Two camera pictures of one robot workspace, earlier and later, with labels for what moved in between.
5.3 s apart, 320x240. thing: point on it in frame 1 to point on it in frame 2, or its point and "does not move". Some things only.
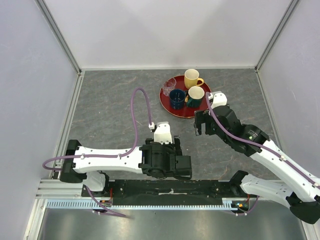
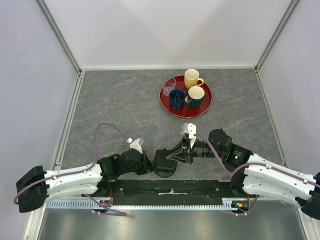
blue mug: (177, 98) does not move
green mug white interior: (195, 94) does not move
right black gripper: (202, 116) to (184, 144)
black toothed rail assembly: (164, 192) does not move
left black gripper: (177, 150) to (147, 165)
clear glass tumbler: (169, 85) does not move
